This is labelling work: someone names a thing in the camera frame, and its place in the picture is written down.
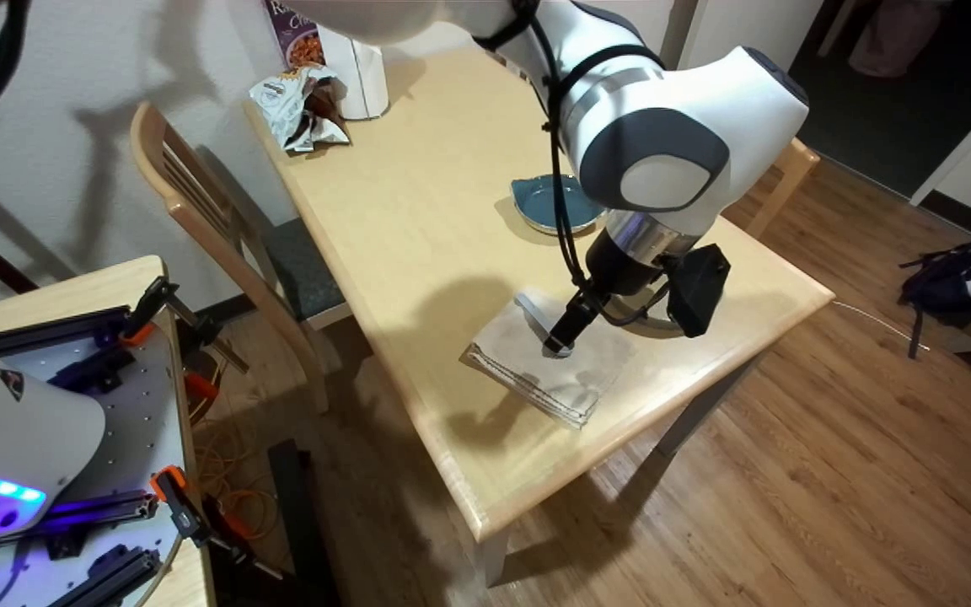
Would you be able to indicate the folded beige towel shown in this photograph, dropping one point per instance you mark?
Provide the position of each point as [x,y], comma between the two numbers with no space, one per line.
[520,375]

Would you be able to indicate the crumpled snack bag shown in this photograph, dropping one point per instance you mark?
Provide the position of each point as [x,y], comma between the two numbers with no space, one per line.
[289,105]

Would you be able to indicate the orange and black clamp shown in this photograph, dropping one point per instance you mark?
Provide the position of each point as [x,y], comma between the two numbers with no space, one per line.
[144,315]
[188,511]

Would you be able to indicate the blue dish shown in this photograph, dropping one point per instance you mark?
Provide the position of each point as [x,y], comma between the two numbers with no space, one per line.
[542,201]

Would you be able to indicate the black bar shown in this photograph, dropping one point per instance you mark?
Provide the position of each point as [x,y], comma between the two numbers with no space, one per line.
[306,516]

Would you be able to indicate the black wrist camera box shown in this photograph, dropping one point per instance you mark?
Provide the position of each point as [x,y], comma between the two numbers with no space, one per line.
[698,288]

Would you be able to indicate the dark blue backpack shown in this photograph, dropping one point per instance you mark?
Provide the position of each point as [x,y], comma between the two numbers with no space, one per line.
[957,282]

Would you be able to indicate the pink fabric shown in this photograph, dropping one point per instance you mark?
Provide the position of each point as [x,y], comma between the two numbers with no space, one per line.
[902,34]

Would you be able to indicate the tool cart with mounting board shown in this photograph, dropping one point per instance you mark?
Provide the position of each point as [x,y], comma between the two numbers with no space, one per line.
[116,407]

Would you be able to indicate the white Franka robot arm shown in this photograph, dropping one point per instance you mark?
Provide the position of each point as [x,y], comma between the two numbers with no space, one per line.
[674,124]

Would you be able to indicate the wooden chair with grey cushion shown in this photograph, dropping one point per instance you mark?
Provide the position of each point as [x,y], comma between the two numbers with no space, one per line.
[293,263]

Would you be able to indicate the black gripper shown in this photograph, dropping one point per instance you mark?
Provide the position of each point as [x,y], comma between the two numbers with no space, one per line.
[626,288]

